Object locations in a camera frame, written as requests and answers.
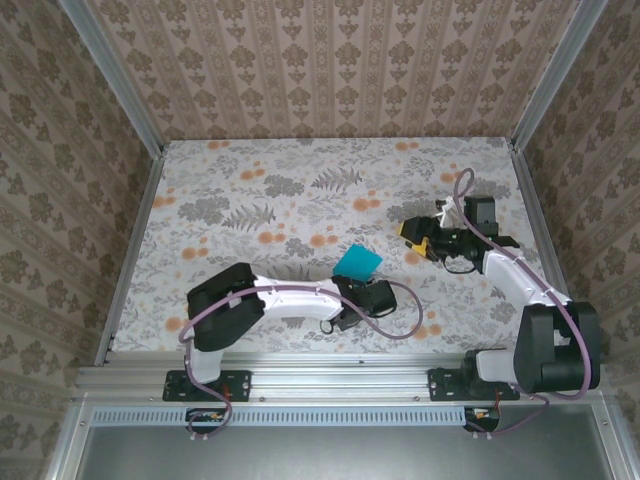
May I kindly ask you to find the aluminium mounting rail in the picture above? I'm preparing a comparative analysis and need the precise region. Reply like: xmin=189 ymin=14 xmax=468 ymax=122
xmin=74 ymin=352 xmax=614 ymax=404

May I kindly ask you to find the teal square paper sheet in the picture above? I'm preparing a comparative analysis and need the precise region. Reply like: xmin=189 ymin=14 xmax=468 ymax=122
xmin=331 ymin=243 xmax=386 ymax=284

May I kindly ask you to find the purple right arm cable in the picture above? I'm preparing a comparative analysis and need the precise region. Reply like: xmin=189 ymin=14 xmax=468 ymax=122
xmin=452 ymin=167 xmax=594 ymax=442

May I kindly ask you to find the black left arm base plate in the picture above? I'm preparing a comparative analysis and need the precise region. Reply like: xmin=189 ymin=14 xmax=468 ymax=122
xmin=162 ymin=368 xmax=252 ymax=403

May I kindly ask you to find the grey metal sheet panel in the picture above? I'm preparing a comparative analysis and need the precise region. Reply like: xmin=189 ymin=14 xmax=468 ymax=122
xmin=74 ymin=424 xmax=614 ymax=480

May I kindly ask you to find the aluminium frame post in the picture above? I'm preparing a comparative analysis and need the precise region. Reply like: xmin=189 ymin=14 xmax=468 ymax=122
xmin=512 ymin=0 xmax=609 ymax=151
xmin=59 ymin=0 xmax=166 ymax=156

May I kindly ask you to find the aluminium side rail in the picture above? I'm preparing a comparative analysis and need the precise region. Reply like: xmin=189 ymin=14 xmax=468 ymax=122
xmin=94 ymin=149 xmax=166 ymax=366
xmin=507 ymin=142 xmax=591 ymax=364

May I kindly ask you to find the slotted grey cable duct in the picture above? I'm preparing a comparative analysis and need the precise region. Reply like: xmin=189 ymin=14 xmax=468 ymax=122
xmin=92 ymin=405 xmax=501 ymax=427

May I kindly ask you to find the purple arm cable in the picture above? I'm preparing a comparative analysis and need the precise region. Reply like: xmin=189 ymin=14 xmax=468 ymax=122
xmin=452 ymin=167 xmax=594 ymax=442
xmin=178 ymin=279 xmax=426 ymax=442

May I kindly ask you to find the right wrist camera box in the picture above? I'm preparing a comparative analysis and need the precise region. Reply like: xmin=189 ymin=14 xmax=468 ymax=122
xmin=435 ymin=198 xmax=464 ymax=227

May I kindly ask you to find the floral patterned table mat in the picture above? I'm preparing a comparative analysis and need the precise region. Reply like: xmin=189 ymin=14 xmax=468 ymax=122
xmin=107 ymin=137 xmax=569 ymax=356

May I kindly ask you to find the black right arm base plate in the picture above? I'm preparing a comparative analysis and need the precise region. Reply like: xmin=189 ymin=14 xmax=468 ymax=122
xmin=428 ymin=368 xmax=521 ymax=403

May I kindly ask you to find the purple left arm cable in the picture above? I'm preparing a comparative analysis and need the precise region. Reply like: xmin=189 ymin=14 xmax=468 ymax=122
xmin=178 ymin=279 xmax=426 ymax=442

